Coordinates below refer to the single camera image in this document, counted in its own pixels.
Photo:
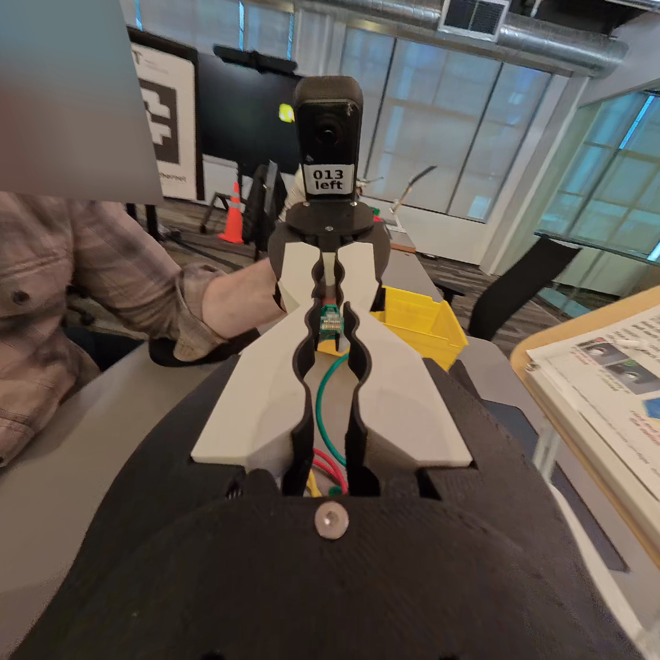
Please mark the person's plaid shirt torso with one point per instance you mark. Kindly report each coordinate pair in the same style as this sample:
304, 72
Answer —
31, 309

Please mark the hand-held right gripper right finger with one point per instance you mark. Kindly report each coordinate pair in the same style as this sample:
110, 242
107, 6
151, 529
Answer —
407, 412

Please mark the silver air duct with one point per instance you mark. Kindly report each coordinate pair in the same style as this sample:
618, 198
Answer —
557, 44

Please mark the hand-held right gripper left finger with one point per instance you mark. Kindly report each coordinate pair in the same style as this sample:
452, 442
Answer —
247, 412

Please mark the printed instruction sheet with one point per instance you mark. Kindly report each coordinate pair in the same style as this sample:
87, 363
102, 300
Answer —
618, 392

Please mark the white marker sign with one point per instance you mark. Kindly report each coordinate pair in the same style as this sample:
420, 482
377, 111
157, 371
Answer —
170, 118

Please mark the yellow plastic bin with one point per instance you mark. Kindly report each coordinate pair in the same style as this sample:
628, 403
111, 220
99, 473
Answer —
412, 319

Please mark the person's left hand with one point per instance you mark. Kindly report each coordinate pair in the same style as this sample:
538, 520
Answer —
258, 294

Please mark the black monitor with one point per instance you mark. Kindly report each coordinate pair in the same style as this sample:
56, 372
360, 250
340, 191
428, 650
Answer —
242, 113

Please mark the black camera bar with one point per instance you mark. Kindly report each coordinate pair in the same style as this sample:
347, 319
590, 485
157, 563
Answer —
258, 59

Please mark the instruction sheet on stand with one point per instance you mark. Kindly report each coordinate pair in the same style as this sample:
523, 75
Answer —
567, 361

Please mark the orange traffic cone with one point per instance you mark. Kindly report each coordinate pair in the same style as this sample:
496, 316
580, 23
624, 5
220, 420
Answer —
233, 216

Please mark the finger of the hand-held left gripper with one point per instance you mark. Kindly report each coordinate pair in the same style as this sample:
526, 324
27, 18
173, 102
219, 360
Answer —
296, 273
361, 273

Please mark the white vent grille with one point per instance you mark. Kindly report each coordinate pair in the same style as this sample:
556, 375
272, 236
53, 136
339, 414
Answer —
474, 18

